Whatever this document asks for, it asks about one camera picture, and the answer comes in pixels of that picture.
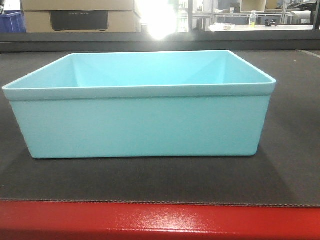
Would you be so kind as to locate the yellow liquid plastic bottle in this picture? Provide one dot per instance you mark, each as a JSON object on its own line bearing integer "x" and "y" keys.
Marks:
{"x": 252, "y": 19}

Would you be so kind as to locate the red conveyor frame edge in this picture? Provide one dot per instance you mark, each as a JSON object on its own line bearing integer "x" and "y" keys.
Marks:
{"x": 40, "y": 220}

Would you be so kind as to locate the light blue plastic bin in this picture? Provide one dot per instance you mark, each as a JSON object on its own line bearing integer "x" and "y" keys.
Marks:
{"x": 142, "y": 104}

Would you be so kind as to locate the dark blue crate background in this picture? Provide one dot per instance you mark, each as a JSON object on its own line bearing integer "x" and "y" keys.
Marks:
{"x": 12, "y": 22}

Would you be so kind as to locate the large cardboard box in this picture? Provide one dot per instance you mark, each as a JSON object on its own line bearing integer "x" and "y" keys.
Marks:
{"x": 81, "y": 16}

